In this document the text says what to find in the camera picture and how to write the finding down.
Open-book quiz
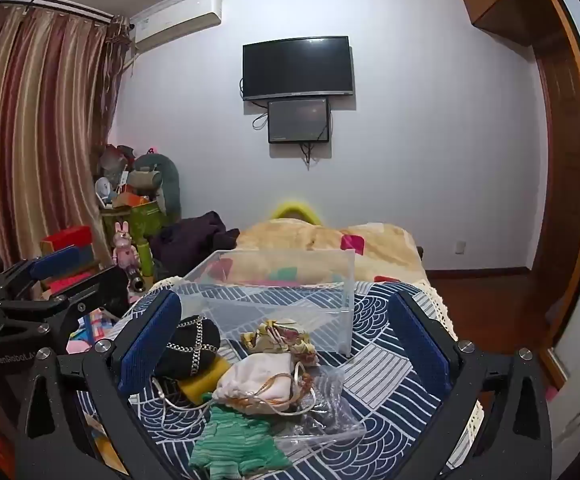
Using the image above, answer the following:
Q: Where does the black monitor cable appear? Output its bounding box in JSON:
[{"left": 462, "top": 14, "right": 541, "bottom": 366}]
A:
[
  {"left": 299, "top": 142, "right": 322, "bottom": 169},
  {"left": 251, "top": 99, "right": 271, "bottom": 131}
]

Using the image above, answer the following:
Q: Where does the clear plastic storage box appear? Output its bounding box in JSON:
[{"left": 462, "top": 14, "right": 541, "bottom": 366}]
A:
[{"left": 170, "top": 248, "right": 356, "bottom": 359}]

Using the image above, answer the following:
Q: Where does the small white fan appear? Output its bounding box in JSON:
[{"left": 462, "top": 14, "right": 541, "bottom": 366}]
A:
[{"left": 94, "top": 177, "right": 117, "bottom": 206}]

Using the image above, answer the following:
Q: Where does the white curtain rail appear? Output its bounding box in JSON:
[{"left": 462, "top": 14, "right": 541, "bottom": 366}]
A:
[{"left": 0, "top": 0, "right": 117, "bottom": 24}]

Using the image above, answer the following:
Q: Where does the black pouch with silver chain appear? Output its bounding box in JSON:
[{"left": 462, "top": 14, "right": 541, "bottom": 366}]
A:
[{"left": 152, "top": 313, "right": 222, "bottom": 379}]

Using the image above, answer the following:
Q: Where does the green cardboard box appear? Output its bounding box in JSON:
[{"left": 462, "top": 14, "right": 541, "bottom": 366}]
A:
[{"left": 100, "top": 199, "right": 167, "bottom": 262}]

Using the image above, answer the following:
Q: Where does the yellow pouch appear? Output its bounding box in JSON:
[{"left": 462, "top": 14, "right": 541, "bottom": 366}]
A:
[{"left": 177, "top": 357, "right": 234, "bottom": 404}]

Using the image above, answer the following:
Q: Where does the dark clothing pile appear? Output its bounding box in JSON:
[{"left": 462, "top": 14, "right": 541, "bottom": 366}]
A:
[{"left": 149, "top": 210, "right": 241, "bottom": 282}]

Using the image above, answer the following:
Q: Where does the red box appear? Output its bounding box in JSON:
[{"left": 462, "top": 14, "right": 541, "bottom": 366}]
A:
[{"left": 39, "top": 225, "right": 96, "bottom": 262}]

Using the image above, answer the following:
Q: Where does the large wall television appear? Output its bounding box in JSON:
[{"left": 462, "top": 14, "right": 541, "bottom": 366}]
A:
[{"left": 242, "top": 35, "right": 356, "bottom": 102}]

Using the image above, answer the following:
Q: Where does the clear plastic bag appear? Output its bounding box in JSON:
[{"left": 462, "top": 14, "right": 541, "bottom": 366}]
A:
[{"left": 270, "top": 364, "right": 369, "bottom": 454}]

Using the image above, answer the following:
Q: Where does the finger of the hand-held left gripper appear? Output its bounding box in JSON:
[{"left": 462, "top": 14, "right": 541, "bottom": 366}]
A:
[
  {"left": 0, "top": 244, "right": 92, "bottom": 303},
  {"left": 0, "top": 265, "right": 133, "bottom": 350}
]

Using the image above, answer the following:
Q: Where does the white air conditioner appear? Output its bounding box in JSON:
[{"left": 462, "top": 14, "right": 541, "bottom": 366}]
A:
[{"left": 130, "top": 0, "right": 224, "bottom": 54}]

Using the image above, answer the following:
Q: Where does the green knitted cloth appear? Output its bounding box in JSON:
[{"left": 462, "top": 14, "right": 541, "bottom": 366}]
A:
[{"left": 188, "top": 392, "right": 292, "bottom": 479}]

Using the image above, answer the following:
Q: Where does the colourful printed mat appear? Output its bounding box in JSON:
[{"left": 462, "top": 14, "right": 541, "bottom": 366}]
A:
[{"left": 67, "top": 309, "right": 122, "bottom": 357}]

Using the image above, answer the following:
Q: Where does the floral fabric pouch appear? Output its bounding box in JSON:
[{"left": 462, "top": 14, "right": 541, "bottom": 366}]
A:
[{"left": 240, "top": 320, "right": 321, "bottom": 369}]

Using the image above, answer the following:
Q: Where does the pink rabbit toy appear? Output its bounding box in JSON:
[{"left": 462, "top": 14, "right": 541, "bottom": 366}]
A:
[{"left": 112, "top": 219, "right": 144, "bottom": 304}]

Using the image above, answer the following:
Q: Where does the yellow cushion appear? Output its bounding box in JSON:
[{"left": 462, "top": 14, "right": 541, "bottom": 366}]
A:
[{"left": 269, "top": 198, "right": 324, "bottom": 224}]

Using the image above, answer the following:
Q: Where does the beige patchwork blanket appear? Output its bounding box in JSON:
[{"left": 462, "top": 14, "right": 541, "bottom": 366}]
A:
[{"left": 235, "top": 219, "right": 429, "bottom": 287}]

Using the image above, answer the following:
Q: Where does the white drawstring pouch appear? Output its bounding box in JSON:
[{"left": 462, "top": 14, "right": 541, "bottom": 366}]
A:
[{"left": 212, "top": 352, "right": 297, "bottom": 414}]

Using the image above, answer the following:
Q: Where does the small wall monitor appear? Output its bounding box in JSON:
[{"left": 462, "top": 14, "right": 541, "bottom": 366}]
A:
[{"left": 267, "top": 97, "right": 331, "bottom": 145}]

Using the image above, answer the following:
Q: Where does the blue wave-patterned cloth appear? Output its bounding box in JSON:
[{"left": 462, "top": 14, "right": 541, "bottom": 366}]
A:
[{"left": 74, "top": 280, "right": 486, "bottom": 480}]

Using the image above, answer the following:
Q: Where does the teal plush toy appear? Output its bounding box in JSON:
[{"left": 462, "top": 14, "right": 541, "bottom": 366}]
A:
[{"left": 132, "top": 152, "right": 184, "bottom": 221}]

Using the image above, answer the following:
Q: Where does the striped red curtain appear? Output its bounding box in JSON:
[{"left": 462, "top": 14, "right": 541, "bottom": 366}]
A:
[{"left": 0, "top": 6, "right": 132, "bottom": 272}]

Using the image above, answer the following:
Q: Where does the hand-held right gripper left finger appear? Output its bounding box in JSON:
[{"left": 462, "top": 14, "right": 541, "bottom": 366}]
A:
[{"left": 15, "top": 290, "right": 183, "bottom": 480}]

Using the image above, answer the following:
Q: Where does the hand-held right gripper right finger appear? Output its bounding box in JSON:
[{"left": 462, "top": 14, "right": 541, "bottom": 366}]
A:
[{"left": 388, "top": 290, "right": 554, "bottom": 480}]

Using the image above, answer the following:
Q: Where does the brown wooden wardrobe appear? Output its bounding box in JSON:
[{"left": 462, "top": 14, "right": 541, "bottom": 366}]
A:
[{"left": 457, "top": 0, "right": 580, "bottom": 377}]

